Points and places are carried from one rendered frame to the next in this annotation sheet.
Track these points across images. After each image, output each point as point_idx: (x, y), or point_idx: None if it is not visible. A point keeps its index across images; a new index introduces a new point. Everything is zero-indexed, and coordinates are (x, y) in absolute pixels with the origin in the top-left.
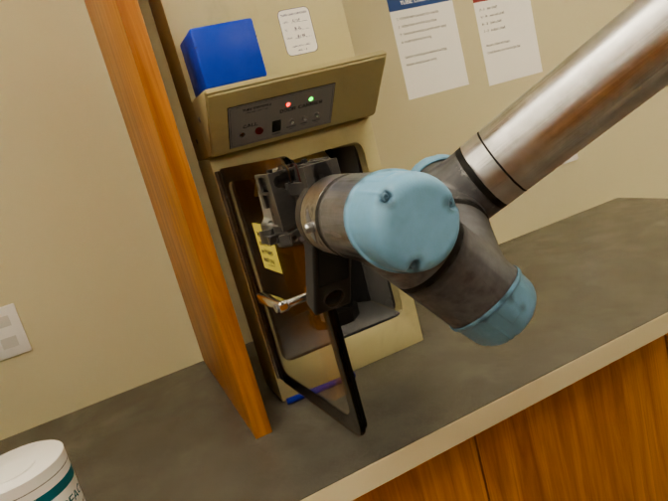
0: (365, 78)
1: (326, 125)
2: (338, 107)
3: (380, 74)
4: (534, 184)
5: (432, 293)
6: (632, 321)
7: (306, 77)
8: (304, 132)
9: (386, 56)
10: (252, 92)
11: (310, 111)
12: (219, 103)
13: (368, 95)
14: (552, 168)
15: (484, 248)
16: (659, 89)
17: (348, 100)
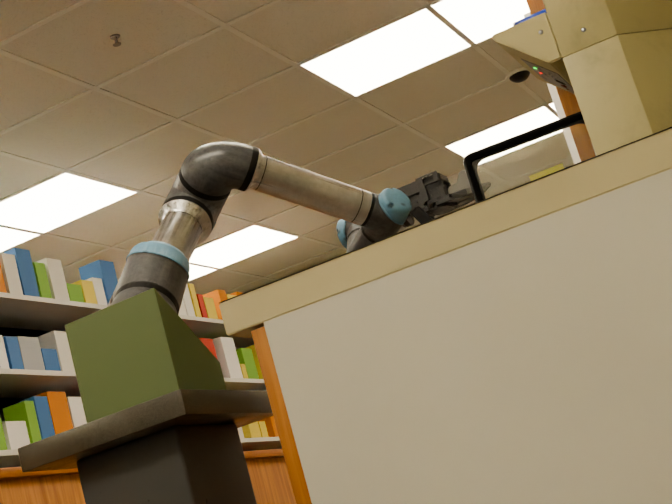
0: (514, 51)
1: (561, 75)
2: (543, 66)
3: (509, 47)
4: (347, 220)
5: None
6: None
7: (517, 60)
8: (569, 80)
9: (495, 39)
10: (532, 72)
11: (547, 72)
12: (541, 79)
13: (531, 57)
14: (336, 217)
15: (347, 245)
16: (290, 201)
17: (536, 62)
